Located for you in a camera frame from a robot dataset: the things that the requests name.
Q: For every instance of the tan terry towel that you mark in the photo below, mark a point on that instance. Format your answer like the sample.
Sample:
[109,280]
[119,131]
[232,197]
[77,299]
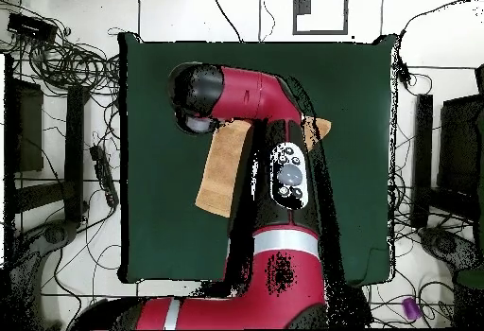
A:
[223,168]

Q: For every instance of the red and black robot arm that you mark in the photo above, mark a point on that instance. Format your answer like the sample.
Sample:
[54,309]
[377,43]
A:
[287,282]

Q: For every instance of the dark flat panel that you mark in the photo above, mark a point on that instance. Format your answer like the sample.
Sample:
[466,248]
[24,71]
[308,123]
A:
[28,126]

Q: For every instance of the dark green table cloth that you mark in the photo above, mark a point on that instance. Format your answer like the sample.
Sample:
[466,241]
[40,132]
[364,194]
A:
[340,81]

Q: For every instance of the black power strip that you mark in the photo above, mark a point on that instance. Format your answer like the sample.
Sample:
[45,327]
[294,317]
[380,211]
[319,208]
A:
[104,176]

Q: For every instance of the grey stand base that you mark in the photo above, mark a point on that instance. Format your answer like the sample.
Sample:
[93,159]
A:
[55,233]
[442,244]

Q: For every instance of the purple small object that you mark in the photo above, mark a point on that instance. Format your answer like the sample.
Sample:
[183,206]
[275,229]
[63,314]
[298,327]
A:
[411,308]

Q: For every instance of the black electronics box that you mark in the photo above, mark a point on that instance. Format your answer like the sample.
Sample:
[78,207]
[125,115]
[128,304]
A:
[30,26]

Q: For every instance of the grey square floor frame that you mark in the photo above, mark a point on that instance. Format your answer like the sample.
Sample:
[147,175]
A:
[294,9]

